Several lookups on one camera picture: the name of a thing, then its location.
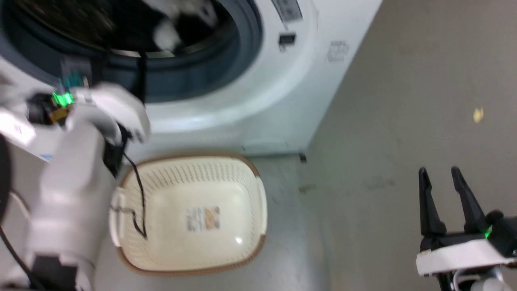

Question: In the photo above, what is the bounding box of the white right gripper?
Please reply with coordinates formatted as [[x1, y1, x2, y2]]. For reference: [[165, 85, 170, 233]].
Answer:
[[415, 165, 517, 279]]

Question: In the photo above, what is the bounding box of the white front-load washing machine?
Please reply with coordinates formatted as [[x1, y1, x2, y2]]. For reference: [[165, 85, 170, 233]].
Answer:
[[0, 0, 383, 163]]

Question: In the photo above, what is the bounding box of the cream plastic laundry basket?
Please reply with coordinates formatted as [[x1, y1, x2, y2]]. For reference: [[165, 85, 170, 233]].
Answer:
[[109, 154, 268, 277]]

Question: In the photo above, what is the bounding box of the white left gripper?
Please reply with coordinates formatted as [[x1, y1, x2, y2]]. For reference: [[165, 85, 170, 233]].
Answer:
[[52, 49, 151, 144]]

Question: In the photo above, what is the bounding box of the white cloth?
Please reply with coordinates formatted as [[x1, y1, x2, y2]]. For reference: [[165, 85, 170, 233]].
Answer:
[[142, 0, 221, 52]]

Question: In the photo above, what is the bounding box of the printed basket sticker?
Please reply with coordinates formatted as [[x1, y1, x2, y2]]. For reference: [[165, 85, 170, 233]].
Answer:
[[186, 206, 221, 232]]

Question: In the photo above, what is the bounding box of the grey washer label sticker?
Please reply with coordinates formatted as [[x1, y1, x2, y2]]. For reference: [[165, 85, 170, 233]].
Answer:
[[271, 0, 304, 23]]

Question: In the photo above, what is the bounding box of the grey rubber door seal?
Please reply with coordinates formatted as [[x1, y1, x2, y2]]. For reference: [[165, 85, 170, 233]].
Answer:
[[0, 0, 264, 104]]

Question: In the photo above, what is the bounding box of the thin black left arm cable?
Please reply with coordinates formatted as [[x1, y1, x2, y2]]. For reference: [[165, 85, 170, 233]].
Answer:
[[109, 152, 148, 240]]

